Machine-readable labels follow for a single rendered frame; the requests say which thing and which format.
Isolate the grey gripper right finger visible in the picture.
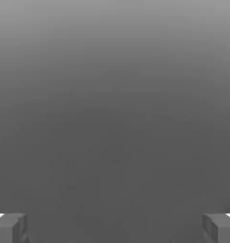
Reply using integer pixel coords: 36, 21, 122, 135
201, 213, 230, 243

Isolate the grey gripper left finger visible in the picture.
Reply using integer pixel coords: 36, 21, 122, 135
0, 213, 29, 243

